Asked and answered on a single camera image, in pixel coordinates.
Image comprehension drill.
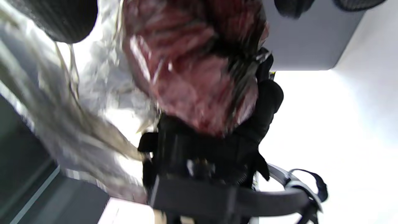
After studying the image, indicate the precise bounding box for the person's right hand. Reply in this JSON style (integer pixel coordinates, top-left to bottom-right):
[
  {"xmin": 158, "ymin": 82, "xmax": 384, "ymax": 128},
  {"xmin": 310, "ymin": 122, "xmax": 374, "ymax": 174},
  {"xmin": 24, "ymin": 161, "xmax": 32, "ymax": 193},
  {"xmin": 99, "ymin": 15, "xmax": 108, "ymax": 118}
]
[{"xmin": 9, "ymin": 0, "xmax": 387, "ymax": 44}]

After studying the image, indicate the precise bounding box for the grey plastic trash bin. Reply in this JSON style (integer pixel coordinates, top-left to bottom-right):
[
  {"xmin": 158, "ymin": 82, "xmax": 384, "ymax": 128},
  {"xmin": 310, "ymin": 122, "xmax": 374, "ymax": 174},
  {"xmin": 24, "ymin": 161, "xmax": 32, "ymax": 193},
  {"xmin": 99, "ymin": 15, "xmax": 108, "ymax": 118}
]
[{"xmin": 261, "ymin": 0, "xmax": 366, "ymax": 71}]

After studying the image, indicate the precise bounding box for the pink trash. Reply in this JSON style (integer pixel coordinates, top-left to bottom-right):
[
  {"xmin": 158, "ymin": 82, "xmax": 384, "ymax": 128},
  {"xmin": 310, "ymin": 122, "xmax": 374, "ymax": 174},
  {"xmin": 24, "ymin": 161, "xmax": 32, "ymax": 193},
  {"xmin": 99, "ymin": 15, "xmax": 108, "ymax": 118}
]
[{"xmin": 123, "ymin": 0, "xmax": 269, "ymax": 137}]

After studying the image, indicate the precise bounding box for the black plastic garbage bag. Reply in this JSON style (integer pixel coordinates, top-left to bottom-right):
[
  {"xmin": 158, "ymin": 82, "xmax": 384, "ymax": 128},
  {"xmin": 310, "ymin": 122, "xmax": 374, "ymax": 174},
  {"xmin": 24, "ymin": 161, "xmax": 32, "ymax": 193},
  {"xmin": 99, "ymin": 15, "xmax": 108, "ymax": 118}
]
[{"xmin": 0, "ymin": 0, "xmax": 274, "ymax": 203}]

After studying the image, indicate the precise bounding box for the person's left hand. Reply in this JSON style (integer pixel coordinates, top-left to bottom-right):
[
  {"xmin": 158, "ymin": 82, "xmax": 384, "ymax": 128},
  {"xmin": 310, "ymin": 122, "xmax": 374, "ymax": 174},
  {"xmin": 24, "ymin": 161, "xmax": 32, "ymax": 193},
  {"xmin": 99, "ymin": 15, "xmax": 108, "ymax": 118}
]
[{"xmin": 138, "ymin": 47, "xmax": 285, "ymax": 189}]

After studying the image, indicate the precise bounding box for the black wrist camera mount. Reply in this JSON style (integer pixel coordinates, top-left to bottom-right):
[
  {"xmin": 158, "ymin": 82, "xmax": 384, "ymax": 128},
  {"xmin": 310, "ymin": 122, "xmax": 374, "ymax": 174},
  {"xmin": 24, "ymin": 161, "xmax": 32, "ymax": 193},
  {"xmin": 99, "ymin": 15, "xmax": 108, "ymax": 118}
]
[{"xmin": 149, "ymin": 175, "xmax": 311, "ymax": 218}]

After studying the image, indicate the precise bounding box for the grey handheld controller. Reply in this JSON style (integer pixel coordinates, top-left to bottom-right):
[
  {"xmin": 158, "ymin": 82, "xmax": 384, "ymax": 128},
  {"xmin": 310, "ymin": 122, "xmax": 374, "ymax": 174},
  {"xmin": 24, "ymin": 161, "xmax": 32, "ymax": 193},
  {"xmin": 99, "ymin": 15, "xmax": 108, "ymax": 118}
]
[{"xmin": 253, "ymin": 163, "xmax": 328, "ymax": 224}]

